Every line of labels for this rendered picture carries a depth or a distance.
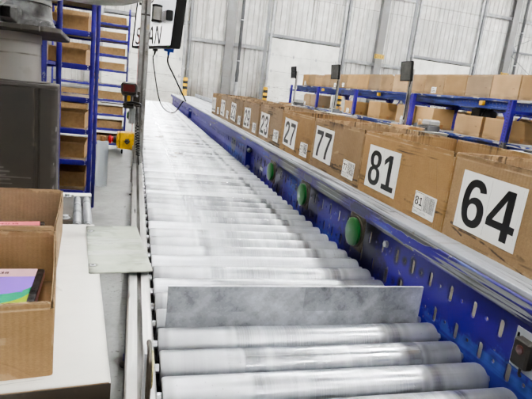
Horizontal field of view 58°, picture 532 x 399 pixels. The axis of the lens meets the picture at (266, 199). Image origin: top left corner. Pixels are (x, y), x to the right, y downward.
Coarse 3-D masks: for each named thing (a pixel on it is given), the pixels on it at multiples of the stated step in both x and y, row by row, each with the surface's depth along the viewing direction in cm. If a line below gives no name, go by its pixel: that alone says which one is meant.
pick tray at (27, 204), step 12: (0, 192) 106; (12, 192) 107; (24, 192) 108; (36, 192) 109; (48, 192) 109; (60, 192) 110; (0, 204) 107; (12, 204) 108; (24, 204) 108; (36, 204) 109; (48, 204) 110; (60, 204) 98; (0, 216) 107; (12, 216) 108; (24, 216) 109; (36, 216) 110; (48, 216) 111; (60, 216) 96; (0, 228) 82; (12, 228) 83; (24, 228) 83; (36, 228) 84; (48, 228) 85; (60, 228) 99; (60, 240) 103
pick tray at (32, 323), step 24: (0, 240) 80; (24, 240) 81; (48, 240) 83; (0, 264) 81; (24, 264) 82; (48, 264) 84; (48, 288) 81; (0, 312) 56; (24, 312) 57; (48, 312) 58; (0, 336) 57; (24, 336) 58; (48, 336) 59; (0, 360) 57; (24, 360) 58; (48, 360) 60
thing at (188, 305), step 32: (192, 288) 77; (224, 288) 78; (256, 288) 80; (288, 288) 81; (320, 288) 83; (352, 288) 85; (384, 288) 86; (416, 288) 88; (192, 320) 78; (224, 320) 80; (256, 320) 81; (288, 320) 83; (320, 320) 84; (352, 320) 86; (384, 320) 88; (416, 320) 90
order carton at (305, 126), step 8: (288, 112) 197; (296, 112) 206; (304, 112) 206; (296, 120) 187; (304, 120) 178; (312, 120) 170; (344, 120) 212; (352, 120) 205; (360, 120) 198; (304, 128) 178; (312, 128) 170; (280, 136) 206; (296, 136) 186; (304, 136) 177; (312, 136) 170; (280, 144) 205; (296, 144) 185; (312, 144) 170; (288, 152) 194; (296, 152) 185; (304, 160) 176
